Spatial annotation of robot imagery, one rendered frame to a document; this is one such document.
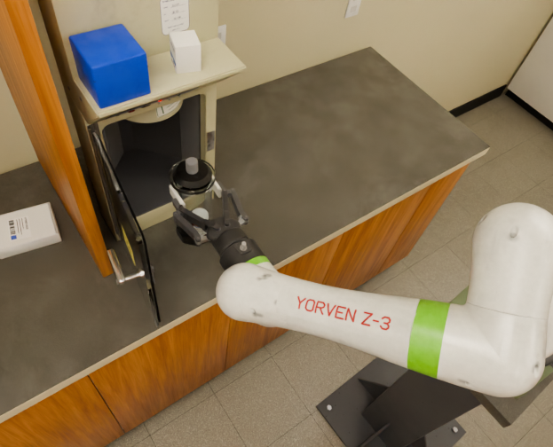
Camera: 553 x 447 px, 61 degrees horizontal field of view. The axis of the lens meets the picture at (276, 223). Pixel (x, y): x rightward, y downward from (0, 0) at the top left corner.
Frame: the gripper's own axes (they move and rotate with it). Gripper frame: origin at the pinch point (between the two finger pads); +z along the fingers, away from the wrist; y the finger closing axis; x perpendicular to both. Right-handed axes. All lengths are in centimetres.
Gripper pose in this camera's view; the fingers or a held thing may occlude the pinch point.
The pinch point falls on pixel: (193, 188)
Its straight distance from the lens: 115.7
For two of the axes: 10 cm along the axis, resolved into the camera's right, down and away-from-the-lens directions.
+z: -5.5, -7.2, 4.3
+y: -8.3, 3.9, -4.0
